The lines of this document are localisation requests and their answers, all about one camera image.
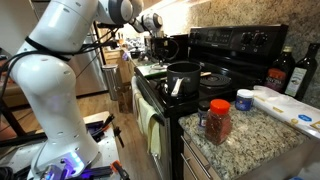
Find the wooden counter cabinet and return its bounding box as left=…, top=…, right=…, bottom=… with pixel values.
left=179, top=131, right=320, bottom=180

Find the silver drawer handle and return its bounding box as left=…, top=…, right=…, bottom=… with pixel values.
left=180, top=134, right=213, bottom=172
left=180, top=152, right=200, bottom=180

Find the small jar with black lid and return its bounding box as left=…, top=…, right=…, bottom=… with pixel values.
left=196, top=99, right=211, bottom=129

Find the pale yellow kitchen towel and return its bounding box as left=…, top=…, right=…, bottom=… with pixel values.
left=131, top=76, right=163, bottom=160

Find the black cooking pot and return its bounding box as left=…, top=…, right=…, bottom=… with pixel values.
left=165, top=61, right=203, bottom=98

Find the dark bottle with white label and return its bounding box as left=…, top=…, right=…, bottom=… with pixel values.
left=284, top=42, right=320, bottom=102

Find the spice jar with orange lid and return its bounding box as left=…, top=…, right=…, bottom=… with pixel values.
left=204, top=98, right=233, bottom=146

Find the blue jar with white lid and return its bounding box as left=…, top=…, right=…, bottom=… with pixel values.
left=234, top=88, right=255, bottom=112

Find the silver trash can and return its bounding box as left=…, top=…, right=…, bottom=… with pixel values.
left=101, top=63, right=122, bottom=102

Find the stainless steel refrigerator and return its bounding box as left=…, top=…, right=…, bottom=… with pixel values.
left=68, top=26, right=108, bottom=98

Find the white plastic package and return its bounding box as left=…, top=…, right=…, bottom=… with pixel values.
left=252, top=85, right=320, bottom=140

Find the black electric stove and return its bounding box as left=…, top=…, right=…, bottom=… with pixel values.
left=133, top=23, right=290, bottom=180

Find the small black background pot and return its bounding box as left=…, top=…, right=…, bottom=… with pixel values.
left=129, top=47, right=143, bottom=60

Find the orange black clamp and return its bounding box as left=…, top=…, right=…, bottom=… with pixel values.
left=99, top=113, right=116, bottom=133
left=110, top=160, right=132, bottom=180

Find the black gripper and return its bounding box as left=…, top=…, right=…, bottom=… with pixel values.
left=149, top=35, right=172, bottom=66

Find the green white cutting board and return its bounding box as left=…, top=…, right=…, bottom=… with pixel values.
left=136, top=62, right=168, bottom=79

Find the dark bottle with orange label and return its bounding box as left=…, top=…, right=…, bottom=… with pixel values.
left=264, top=45, right=296, bottom=95

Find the black oven door handle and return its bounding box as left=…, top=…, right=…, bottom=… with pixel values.
left=134, top=74, right=166, bottom=127

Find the black coil burner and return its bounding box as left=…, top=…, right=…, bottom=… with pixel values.
left=199, top=73, right=232, bottom=89

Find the blue tool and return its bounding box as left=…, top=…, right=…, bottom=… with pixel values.
left=84, top=120, right=105, bottom=138

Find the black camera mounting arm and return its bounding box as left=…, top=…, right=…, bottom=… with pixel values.
left=89, top=39, right=120, bottom=51

